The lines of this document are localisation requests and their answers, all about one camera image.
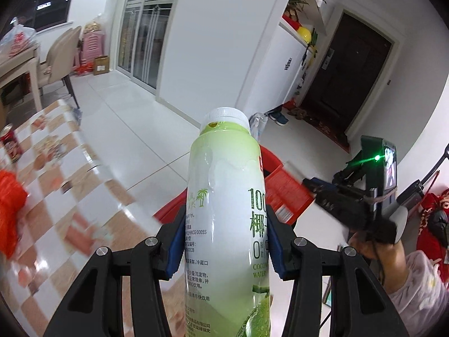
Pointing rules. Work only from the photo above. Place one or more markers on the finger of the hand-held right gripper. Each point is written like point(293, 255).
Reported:
point(352, 173)
point(329, 198)

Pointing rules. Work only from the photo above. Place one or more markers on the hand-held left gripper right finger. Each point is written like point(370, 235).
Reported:
point(279, 252)

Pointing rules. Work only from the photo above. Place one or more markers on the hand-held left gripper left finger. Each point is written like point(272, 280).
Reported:
point(175, 249)

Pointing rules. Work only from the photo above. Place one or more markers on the red carton box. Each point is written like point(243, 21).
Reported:
point(287, 193)

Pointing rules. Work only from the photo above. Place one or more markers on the green white drink bottle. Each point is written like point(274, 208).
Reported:
point(224, 217)

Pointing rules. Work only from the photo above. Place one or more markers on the person's right forearm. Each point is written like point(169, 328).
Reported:
point(421, 281)

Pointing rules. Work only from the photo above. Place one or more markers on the person's right hand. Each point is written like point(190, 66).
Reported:
point(382, 258)

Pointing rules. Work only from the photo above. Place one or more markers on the red plastic stool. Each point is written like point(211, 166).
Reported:
point(172, 210)

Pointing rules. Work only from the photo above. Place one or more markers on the vacuum cleaner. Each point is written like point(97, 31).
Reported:
point(414, 196)

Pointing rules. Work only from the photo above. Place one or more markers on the red door mat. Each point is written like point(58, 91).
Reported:
point(326, 131)

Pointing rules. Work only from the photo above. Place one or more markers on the red gift bag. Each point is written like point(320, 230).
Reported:
point(429, 214)

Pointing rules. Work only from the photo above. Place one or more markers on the brown slippers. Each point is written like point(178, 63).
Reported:
point(296, 113)

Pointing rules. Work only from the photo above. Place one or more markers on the blue sneaker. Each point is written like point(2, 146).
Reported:
point(273, 115)
point(282, 120)

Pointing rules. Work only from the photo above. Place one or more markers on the dark entrance door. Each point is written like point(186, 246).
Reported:
point(347, 77)

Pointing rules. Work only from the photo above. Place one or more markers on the translucent white plastic bag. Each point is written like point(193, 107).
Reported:
point(259, 124)

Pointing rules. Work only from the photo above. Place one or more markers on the patterned tablecloth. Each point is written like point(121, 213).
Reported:
point(70, 182)

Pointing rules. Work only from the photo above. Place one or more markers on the white cabinet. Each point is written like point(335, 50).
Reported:
point(273, 63)

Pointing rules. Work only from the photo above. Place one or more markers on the yellow balloon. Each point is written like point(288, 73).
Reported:
point(305, 34)

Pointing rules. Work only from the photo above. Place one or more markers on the potted plant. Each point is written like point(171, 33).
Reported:
point(303, 1)

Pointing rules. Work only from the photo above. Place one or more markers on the red drink can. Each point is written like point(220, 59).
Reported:
point(10, 145)

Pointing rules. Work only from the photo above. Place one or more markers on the cardboard box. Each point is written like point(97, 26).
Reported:
point(101, 66)

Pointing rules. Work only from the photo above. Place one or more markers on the sliding glass door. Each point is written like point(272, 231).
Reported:
point(147, 35)

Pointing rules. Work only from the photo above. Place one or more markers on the pink plastic stools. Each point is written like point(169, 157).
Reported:
point(91, 49)

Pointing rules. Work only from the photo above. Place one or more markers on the beige dining chair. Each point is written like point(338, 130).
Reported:
point(56, 56)

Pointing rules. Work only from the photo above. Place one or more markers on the beige dining table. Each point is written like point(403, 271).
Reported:
point(21, 66)

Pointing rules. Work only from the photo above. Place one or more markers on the clear bag of snacks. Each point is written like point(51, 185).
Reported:
point(94, 23)

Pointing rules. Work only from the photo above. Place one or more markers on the white red printed plastic bag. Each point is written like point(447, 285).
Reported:
point(19, 38)

